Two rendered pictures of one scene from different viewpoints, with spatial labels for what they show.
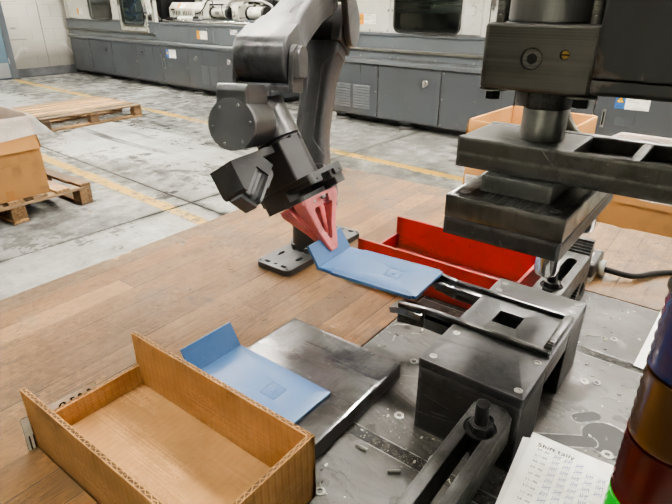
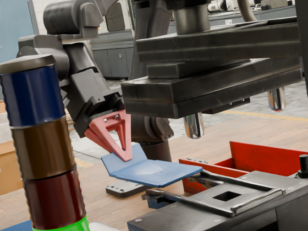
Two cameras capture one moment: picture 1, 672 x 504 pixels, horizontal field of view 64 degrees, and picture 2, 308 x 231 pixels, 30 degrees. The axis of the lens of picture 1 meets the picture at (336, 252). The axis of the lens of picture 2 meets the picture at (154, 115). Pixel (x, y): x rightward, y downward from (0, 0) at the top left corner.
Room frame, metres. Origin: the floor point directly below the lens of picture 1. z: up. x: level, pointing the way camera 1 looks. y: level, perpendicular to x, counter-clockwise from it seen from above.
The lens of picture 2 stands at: (-0.15, -0.35, 1.21)
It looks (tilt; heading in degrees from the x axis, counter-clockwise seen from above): 10 degrees down; 21
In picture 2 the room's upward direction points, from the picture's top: 10 degrees counter-clockwise
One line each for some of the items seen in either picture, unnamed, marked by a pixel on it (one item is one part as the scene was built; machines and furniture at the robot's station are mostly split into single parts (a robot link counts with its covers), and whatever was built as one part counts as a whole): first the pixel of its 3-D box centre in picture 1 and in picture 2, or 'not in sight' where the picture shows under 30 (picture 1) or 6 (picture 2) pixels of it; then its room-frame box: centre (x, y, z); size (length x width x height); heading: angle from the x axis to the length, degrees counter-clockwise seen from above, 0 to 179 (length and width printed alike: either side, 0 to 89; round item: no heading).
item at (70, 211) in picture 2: (665, 468); (54, 195); (0.17, -0.15, 1.10); 0.04 x 0.04 x 0.03
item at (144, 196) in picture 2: (423, 314); (163, 198); (0.50, -0.10, 0.98); 0.07 x 0.02 x 0.01; 53
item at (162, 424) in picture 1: (161, 447); not in sight; (0.35, 0.16, 0.93); 0.25 x 0.13 x 0.08; 53
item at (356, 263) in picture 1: (373, 259); (149, 163); (0.59, -0.05, 1.00); 0.15 x 0.07 x 0.03; 54
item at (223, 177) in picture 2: (510, 307); (246, 190); (0.52, -0.20, 0.98); 0.13 x 0.01 x 0.03; 53
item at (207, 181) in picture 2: (454, 287); (211, 180); (0.56, -0.14, 0.98); 0.07 x 0.02 x 0.01; 53
